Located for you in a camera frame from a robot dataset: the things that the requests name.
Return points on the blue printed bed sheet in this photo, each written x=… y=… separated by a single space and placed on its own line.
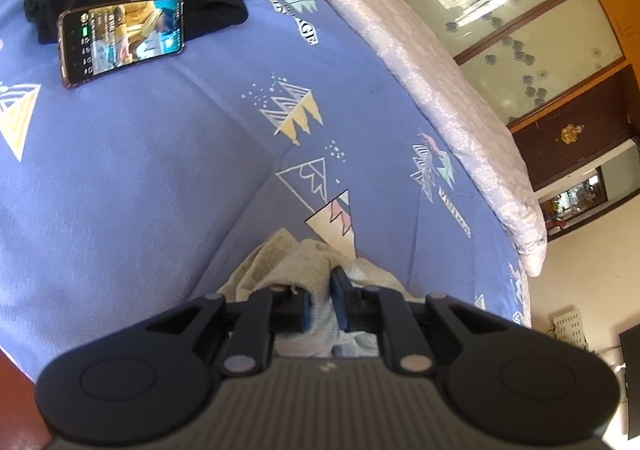
x=150 y=155

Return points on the light grey knit pants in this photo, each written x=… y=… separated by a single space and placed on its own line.
x=310 y=266

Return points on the wooden wardrobe with glass doors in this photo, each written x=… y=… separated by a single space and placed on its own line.
x=500 y=20

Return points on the white perforated board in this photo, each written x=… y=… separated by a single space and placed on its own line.
x=569 y=327

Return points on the pink floral quilt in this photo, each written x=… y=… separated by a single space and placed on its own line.
x=400 y=55

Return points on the black flat panel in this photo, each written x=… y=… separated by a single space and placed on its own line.
x=631 y=370

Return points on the smartphone in clear case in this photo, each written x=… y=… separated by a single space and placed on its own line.
x=122 y=40

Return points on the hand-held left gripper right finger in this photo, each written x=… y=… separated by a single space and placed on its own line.
x=340 y=301

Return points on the dark brown wooden cabinet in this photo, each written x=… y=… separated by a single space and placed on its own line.
x=570 y=155

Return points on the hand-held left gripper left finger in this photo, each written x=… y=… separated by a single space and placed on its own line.
x=306 y=314

